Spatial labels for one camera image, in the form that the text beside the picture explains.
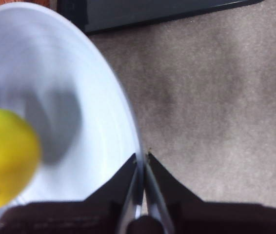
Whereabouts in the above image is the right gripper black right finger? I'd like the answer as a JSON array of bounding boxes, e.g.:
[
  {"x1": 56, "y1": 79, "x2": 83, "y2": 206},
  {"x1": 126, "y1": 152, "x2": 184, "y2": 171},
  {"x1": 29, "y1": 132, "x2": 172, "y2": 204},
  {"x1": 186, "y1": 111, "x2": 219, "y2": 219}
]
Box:
[{"x1": 145, "y1": 152, "x2": 276, "y2": 234}]

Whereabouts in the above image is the blue round plate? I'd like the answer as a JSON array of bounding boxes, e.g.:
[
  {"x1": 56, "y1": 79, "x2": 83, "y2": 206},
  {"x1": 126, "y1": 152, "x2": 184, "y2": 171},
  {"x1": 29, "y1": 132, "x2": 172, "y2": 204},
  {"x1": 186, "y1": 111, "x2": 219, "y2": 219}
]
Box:
[{"x1": 0, "y1": 2, "x2": 145, "y2": 234}]

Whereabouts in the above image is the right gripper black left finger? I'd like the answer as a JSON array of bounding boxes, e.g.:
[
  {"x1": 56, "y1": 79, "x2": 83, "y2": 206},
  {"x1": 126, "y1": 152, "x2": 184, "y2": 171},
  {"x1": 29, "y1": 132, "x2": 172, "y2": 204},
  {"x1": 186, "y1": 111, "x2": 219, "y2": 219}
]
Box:
[{"x1": 0, "y1": 153, "x2": 139, "y2": 234}]

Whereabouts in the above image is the black flat tray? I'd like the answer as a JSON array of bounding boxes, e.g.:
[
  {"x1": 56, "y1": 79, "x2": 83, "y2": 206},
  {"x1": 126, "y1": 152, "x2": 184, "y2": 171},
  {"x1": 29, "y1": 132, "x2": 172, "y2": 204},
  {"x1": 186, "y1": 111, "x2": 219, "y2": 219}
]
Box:
[{"x1": 56, "y1": 0, "x2": 267, "y2": 35}]

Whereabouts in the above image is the yellow lemon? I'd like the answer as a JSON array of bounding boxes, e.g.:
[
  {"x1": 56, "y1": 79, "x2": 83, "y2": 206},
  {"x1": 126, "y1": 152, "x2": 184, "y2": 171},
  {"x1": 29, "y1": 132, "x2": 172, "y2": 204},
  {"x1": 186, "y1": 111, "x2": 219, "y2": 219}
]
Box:
[{"x1": 0, "y1": 108, "x2": 41, "y2": 212}]

